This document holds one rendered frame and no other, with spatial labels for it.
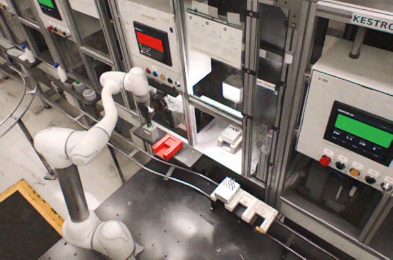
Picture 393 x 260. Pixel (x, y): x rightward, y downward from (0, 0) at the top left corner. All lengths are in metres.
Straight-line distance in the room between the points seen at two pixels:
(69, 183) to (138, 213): 0.62
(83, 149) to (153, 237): 0.82
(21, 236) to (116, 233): 1.56
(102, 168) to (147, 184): 1.18
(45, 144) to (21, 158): 2.32
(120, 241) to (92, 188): 1.49
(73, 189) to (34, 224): 1.56
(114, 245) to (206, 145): 0.82
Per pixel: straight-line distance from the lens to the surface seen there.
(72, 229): 1.88
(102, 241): 1.82
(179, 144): 2.06
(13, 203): 3.49
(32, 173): 3.65
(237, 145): 2.02
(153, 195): 2.19
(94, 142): 1.47
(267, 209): 1.88
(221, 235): 2.00
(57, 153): 1.54
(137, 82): 1.82
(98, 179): 3.29
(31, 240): 3.17
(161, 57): 1.72
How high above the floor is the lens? 2.47
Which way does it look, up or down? 42 degrees down
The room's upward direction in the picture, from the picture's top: 5 degrees counter-clockwise
